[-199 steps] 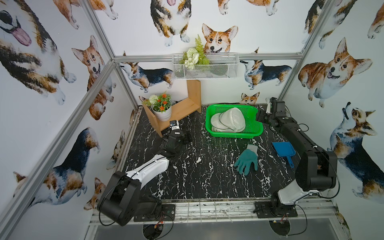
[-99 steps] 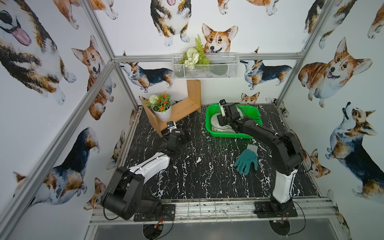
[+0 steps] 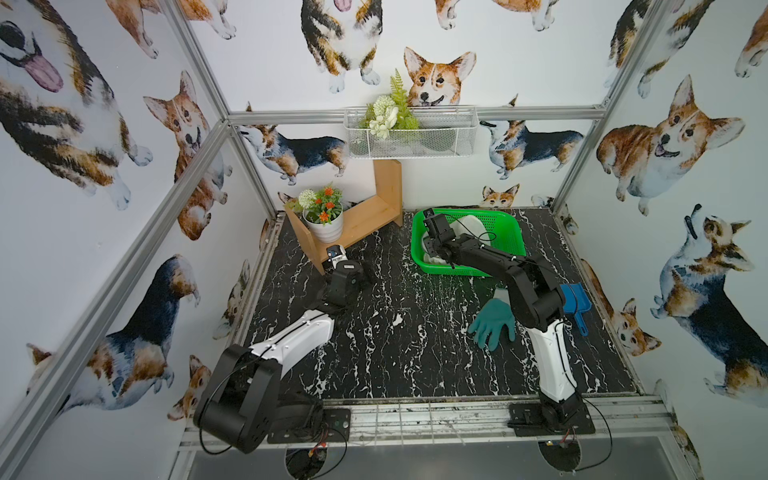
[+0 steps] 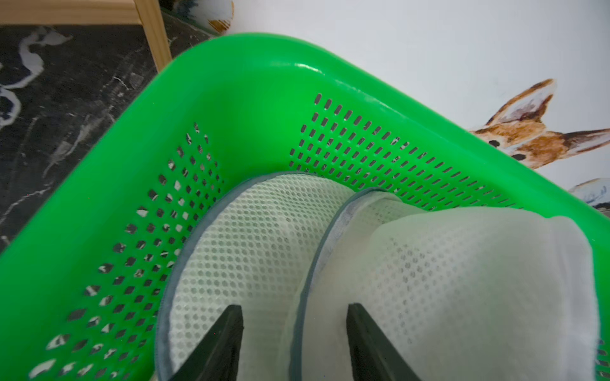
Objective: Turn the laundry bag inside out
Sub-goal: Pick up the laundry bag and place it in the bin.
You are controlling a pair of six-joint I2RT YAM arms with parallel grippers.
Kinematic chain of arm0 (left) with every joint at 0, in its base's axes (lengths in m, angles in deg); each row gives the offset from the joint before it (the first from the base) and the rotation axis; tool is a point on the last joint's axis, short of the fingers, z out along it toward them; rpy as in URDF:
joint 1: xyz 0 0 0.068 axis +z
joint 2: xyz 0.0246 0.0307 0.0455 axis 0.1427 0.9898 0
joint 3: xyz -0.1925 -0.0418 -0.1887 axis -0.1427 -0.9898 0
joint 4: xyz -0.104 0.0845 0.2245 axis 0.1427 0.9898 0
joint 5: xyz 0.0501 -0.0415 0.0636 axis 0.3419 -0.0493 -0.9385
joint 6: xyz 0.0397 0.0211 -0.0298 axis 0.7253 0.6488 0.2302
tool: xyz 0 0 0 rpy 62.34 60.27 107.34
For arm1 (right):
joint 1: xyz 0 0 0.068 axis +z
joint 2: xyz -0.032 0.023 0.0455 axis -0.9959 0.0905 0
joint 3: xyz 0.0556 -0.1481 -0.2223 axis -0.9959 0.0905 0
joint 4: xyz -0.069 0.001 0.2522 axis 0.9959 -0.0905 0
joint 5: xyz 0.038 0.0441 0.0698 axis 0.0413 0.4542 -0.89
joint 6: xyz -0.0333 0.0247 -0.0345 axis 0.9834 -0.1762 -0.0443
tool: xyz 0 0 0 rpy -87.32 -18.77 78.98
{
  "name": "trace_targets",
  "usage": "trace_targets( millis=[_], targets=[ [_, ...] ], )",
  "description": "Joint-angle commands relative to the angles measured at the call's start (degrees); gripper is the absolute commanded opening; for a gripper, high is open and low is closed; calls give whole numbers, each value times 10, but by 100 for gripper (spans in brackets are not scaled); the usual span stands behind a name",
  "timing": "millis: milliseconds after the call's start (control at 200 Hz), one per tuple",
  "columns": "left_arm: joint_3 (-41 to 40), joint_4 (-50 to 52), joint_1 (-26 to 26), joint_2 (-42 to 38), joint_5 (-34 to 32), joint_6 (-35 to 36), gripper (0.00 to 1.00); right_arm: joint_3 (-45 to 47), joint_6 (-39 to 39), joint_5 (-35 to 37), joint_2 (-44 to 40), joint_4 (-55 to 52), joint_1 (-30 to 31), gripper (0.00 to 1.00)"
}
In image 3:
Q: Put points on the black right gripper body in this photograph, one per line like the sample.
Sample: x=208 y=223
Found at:
x=436 y=229

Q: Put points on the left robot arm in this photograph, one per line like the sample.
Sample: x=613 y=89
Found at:
x=243 y=404

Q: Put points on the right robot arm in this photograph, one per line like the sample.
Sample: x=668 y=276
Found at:
x=538 y=303

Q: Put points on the green plastic basket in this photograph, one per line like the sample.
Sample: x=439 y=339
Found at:
x=507 y=237

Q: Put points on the wooden shelf stand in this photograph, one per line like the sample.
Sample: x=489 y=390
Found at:
x=361 y=220

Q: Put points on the teal rubber glove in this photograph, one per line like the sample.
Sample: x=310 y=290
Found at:
x=493 y=318

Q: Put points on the white plant pot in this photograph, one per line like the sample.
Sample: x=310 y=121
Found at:
x=327 y=233

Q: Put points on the artificial flower plant in pot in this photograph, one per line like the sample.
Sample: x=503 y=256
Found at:
x=318 y=206

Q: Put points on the artificial fern and white flowers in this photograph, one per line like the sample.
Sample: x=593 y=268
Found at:
x=390 y=114

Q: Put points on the white wire wall basket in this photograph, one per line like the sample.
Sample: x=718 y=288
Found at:
x=441 y=132

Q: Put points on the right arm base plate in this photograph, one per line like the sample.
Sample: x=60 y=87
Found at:
x=541 y=419

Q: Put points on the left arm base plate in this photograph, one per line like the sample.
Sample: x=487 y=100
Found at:
x=306 y=424

